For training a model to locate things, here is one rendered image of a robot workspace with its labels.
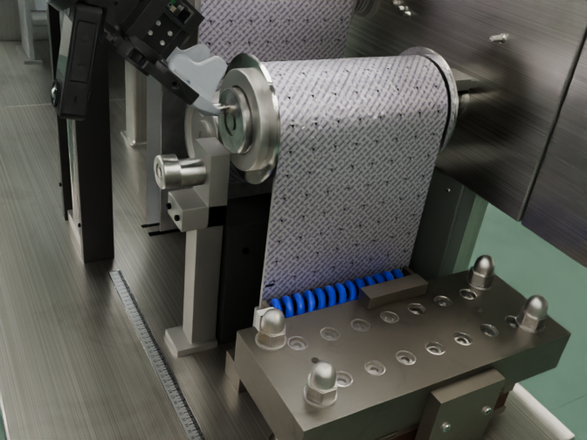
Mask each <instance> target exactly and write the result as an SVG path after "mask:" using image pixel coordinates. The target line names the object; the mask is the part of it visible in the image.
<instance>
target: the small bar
mask: <svg viewBox="0 0 587 440"><path fill-rule="evenodd" d="M427 286H428V283H427V282H426V281H425V280H424V279H423V278H422V277H421V276H419V275H418V274H417V273H416V274H412V275H409V276H406V277H402V278H396V279H392V280H389V281H385V282H382V283H378V284H374V285H368V286H365V287H362V288H360V292H359V296H358V299H359V300H360V301H361V302H362V303H363V304H364V305H365V306H366V307H367V308H368V309H371V308H374V307H378V306H383V305H387V304H389V303H393V302H397V301H399V300H403V299H408V298H412V297H415V296H418V295H422V294H425V292H426V289H427Z"/></svg>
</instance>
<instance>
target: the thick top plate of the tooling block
mask: <svg viewBox="0 0 587 440"><path fill-rule="evenodd" d="M469 272H470V270H467V271H463V272H457V273H454V274H451V275H447V276H444V277H440V278H435V279H431V280H427V281H426V282H427V283H428V286H427V289H426V292H425V294H422V295H418V296H415V297H412V298H408V299H403V300H399V301H397V302H393V303H389V304H387V305H383V306H378V307H374V308H371V309H368V308H367V307H366V306H365V305H364V304H363V303H362V302H361V301H360V300H359V299H355V300H351V301H348V302H345V303H341V304H338V305H334V306H329V307H325V308H322V309H318V310H315V311H312V312H308V313H302V314H299V315H295V316H292V317H288V318H285V324H286V337H287V344H286V345H285V347H284V348H282V349H281V350H279V351H274V352H271V351H266V350H264V349H262V348H260V347H259V346H258V345H257V344H256V341H255V337H256V334H257V333H258V332H259V331H258V330H257V328H256V327H249V328H246V329H242V330H239V331H237V339H236V348H235V357H234V367H233V368H234V369H235V371H236V373H237V374H238V377H239V378H240V380H241V381H242V382H243V384H244V385H245V388H246V389H247V391H248V392H249V394H250V396H251V397H252V399H253V400H254V402H255V403H256V405H257V407H258V408H259V411H260V412H261V414H262V415H263V417H264V418H265V419H266V422H267V423H268V425H269V426H270V428H271V430H272V431H273V433H274V435H275V436H276V437H277V439H278V440H374V439H377V438H379V437H383V436H385V435H388V434H390V433H392V432H394V431H397V430H400V429H402V428H405V427H407V426H410V425H412V424H414V423H418V422H420V421H421V418H422V415H423V413H424V410H425V405H426V403H427V399H428V396H429V394H430V392H431V391H433V390H434V389H437V388H441V387H444V386H446V385H448V384H451V383H454V382H457V381H460V380H462V379H465V378H467V377H470V376H472V375H476V374H478V373H481V372H484V371H486V370H488V369H491V368H495V369H496V370H497V371H498V372H499V373H500V374H502V375H503V376H504V377H505V378H506V380H505V381H504V384H503V386H502V388H505V387H508V386H510V385H513V384H516V383H517V382H521V381H524V380H526V379H528V378H530V377H533V376H535V375H539V374H541V373H543V372H546V371H548V370H551V369H552V368H556V366H557V364H558V362H559V361H560V358H561V356H562V354H563V350H564V349H565V347H566V345H567V342H568V340H569V338H570V336H571V333H570V332H569V331H568V330H567V329H565V328H564V327H563V326H561V325H560V324H559V323H557V322H556V321H555V320H553V319H552V318H551V317H550V316H548V318H547V321H546V323H545V328H544V330H543V332H541V333H530V332H527V331H525V330H523V329H522V328H521V327H519V326H518V325H517V323H516V321H515V319H516V316H517V315H518V314H519V312H520V310H521V307H522V306H525V305H526V303H527V301H528V299H527V298H525V297H524V296H523V295H522V294H520V293H519V292H517V291H516V290H515V289H514V288H513V287H512V286H511V285H509V284H508V283H507V282H505V281H504V280H503V279H502V278H500V277H499V276H497V275H496V274H495V273H494V280H493V286H492V288H491V289H489V290H479V289H476V288H473V287H471V286H470V285H469V284H468V283H467V282H466V276H467V275H468V274H469ZM319 361H329V362H331V363H332V364H333V365H334V366H335V369H336V373H337V376H336V379H337V390H336V392H337V400H336V403H335V404H334V405H333V406H331V407H329V408H325V409H319V408H316V407H313V406H311V405H310V404H308V403H307V402H306V401H305V399H304V397H303V389H304V388H305V386H306V385H307V378H308V375H309V374H311V372H312V369H313V367H314V365H315V364H316V363H318V362H319Z"/></svg>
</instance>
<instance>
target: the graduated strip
mask: <svg viewBox="0 0 587 440"><path fill-rule="evenodd" d="M107 273H108V275H109V277H110V278H111V280H112V283H113V285H114V288H115V290H116V291H117V293H118V295H119V297H120V299H121V303H122V304H123V306H124V308H125V310H126V312H127V314H128V317H129V318H130V321H131V323H132V325H133V327H134V329H135V331H136V333H137V335H138V337H139V339H140V342H141V344H142V346H143V348H144V350H145V352H146V354H147V356H148V359H149V361H150V363H151V365H152V367H153V369H154V370H155V373H156V375H157V377H158V380H159V382H160V383H161V385H162V388H163V390H164V392H165V394H166V396H167V398H168V400H169V403H170V405H171V407H172V409H173V410H174V412H175V414H176V418H177V420H178V422H179V423H180V425H181V427H182V429H183V432H184V434H185V436H186V438H187V440H208V439H207V437H206V435H205V434H204V432H203V430H202V428H201V426H200V424H199V422H198V420H197V418H196V416H195V414H194V412H193V410H192V408H191V406H190V404H189V402H188V400H187V398H186V396H185V394H184V392H183V390H182V388H181V386H180V384H179V382H178V381H177V379H176V377H175V375H174V373H173V371H172V369H171V367H170V365H169V363H168V361H167V359H166V357H165V355H164V353H163V351H162V349H161V347H160V345H159V343H158V341H157V339H156V337H155V335H154V333H153V331H152V330H151V328H150V326H149V324H148V322H147V320H146V318H145V316H144V314H143V312H142V310H141V308H140V306H139V304H138V302H137V300H136V298H135V296H134V294H133V292H132V290H131V288H130V286H129V284H128V282H127V280H126V279H125V277H124V275H123V273H122V271H121V270H116V271H111V272H107Z"/></svg>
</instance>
